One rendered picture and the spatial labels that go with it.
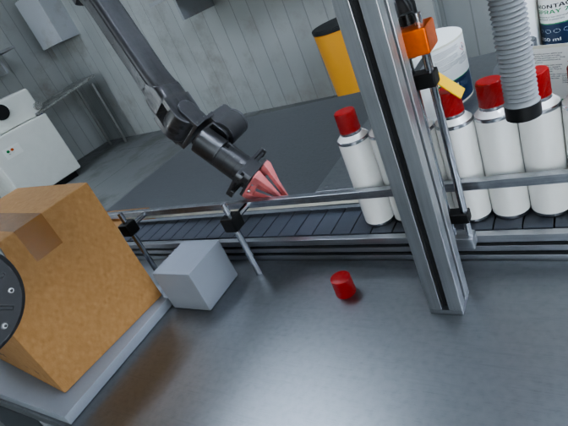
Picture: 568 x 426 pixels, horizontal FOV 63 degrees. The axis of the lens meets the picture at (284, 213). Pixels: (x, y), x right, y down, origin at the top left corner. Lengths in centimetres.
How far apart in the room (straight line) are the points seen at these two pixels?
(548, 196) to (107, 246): 71
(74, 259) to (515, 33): 72
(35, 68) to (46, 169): 174
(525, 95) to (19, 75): 709
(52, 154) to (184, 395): 575
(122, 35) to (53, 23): 590
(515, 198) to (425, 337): 23
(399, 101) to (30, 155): 591
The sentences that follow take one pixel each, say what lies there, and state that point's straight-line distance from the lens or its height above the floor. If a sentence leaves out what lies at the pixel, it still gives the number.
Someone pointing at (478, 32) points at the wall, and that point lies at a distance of 416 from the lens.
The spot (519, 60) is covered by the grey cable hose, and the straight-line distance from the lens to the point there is 54.
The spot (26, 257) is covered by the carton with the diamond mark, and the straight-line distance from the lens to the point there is 84.
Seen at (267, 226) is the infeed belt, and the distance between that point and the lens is 94.
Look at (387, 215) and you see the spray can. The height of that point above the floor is 90.
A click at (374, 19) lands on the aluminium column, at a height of 123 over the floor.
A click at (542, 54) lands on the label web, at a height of 105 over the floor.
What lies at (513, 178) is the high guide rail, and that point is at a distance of 68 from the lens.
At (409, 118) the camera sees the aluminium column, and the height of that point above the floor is 112.
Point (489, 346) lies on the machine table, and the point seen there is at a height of 83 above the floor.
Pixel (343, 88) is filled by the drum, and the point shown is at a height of 25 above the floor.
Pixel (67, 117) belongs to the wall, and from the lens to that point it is 754.
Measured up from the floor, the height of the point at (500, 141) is 101.
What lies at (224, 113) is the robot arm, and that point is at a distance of 96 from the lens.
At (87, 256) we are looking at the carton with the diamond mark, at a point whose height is 101.
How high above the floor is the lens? 131
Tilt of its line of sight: 27 degrees down
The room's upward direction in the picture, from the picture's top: 25 degrees counter-clockwise
